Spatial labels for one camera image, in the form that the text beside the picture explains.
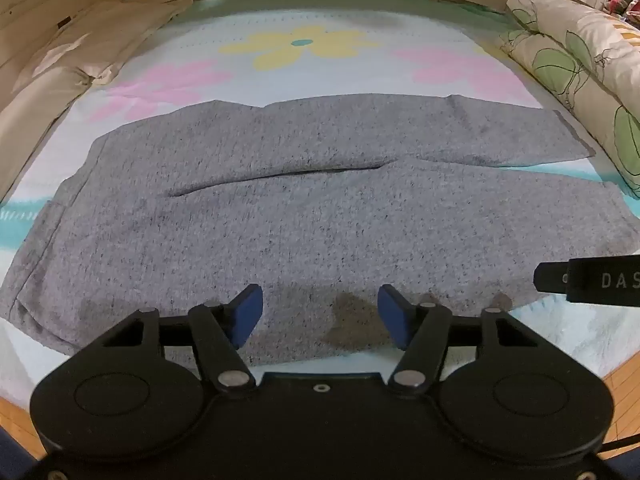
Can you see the grey pants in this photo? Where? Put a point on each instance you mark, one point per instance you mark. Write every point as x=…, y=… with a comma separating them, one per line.
x=280, y=220

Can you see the leaf print pillow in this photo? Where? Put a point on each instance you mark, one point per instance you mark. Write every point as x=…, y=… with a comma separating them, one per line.
x=580, y=65

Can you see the cream pillow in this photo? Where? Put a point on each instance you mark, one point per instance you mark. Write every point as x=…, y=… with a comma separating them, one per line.
x=100, y=40
x=35, y=120

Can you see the flower print bed sheet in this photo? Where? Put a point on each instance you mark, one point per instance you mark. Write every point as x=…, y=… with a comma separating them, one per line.
x=310, y=55

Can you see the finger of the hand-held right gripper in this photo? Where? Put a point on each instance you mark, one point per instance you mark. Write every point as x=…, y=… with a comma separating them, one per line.
x=550, y=276

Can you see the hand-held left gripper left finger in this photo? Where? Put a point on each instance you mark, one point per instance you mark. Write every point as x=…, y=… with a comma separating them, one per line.
x=247, y=310

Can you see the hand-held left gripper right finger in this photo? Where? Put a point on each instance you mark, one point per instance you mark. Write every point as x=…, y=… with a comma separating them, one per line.
x=392, y=310

